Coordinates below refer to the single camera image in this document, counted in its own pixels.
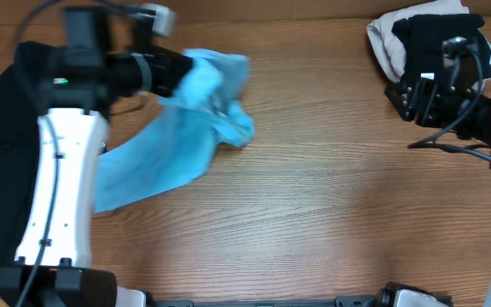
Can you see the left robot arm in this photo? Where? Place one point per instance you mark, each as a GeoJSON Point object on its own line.
{"type": "Point", "coordinates": [109, 53]}

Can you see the folded black t-shirt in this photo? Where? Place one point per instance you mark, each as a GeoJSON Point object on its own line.
{"type": "Point", "coordinates": [422, 36]}

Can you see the black t-shirt on left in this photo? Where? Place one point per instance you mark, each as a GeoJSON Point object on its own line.
{"type": "Point", "coordinates": [19, 151]}

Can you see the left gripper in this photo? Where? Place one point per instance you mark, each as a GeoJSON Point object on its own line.
{"type": "Point", "coordinates": [164, 78]}

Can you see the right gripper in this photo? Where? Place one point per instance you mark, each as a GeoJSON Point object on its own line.
{"type": "Point", "coordinates": [422, 95]}

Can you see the light blue t-shirt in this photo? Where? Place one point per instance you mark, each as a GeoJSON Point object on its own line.
{"type": "Point", "coordinates": [179, 145]}

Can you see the folded beige t-shirt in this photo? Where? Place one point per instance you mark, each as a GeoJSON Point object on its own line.
{"type": "Point", "coordinates": [388, 49]}

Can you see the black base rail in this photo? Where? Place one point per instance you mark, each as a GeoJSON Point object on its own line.
{"type": "Point", "coordinates": [393, 294]}

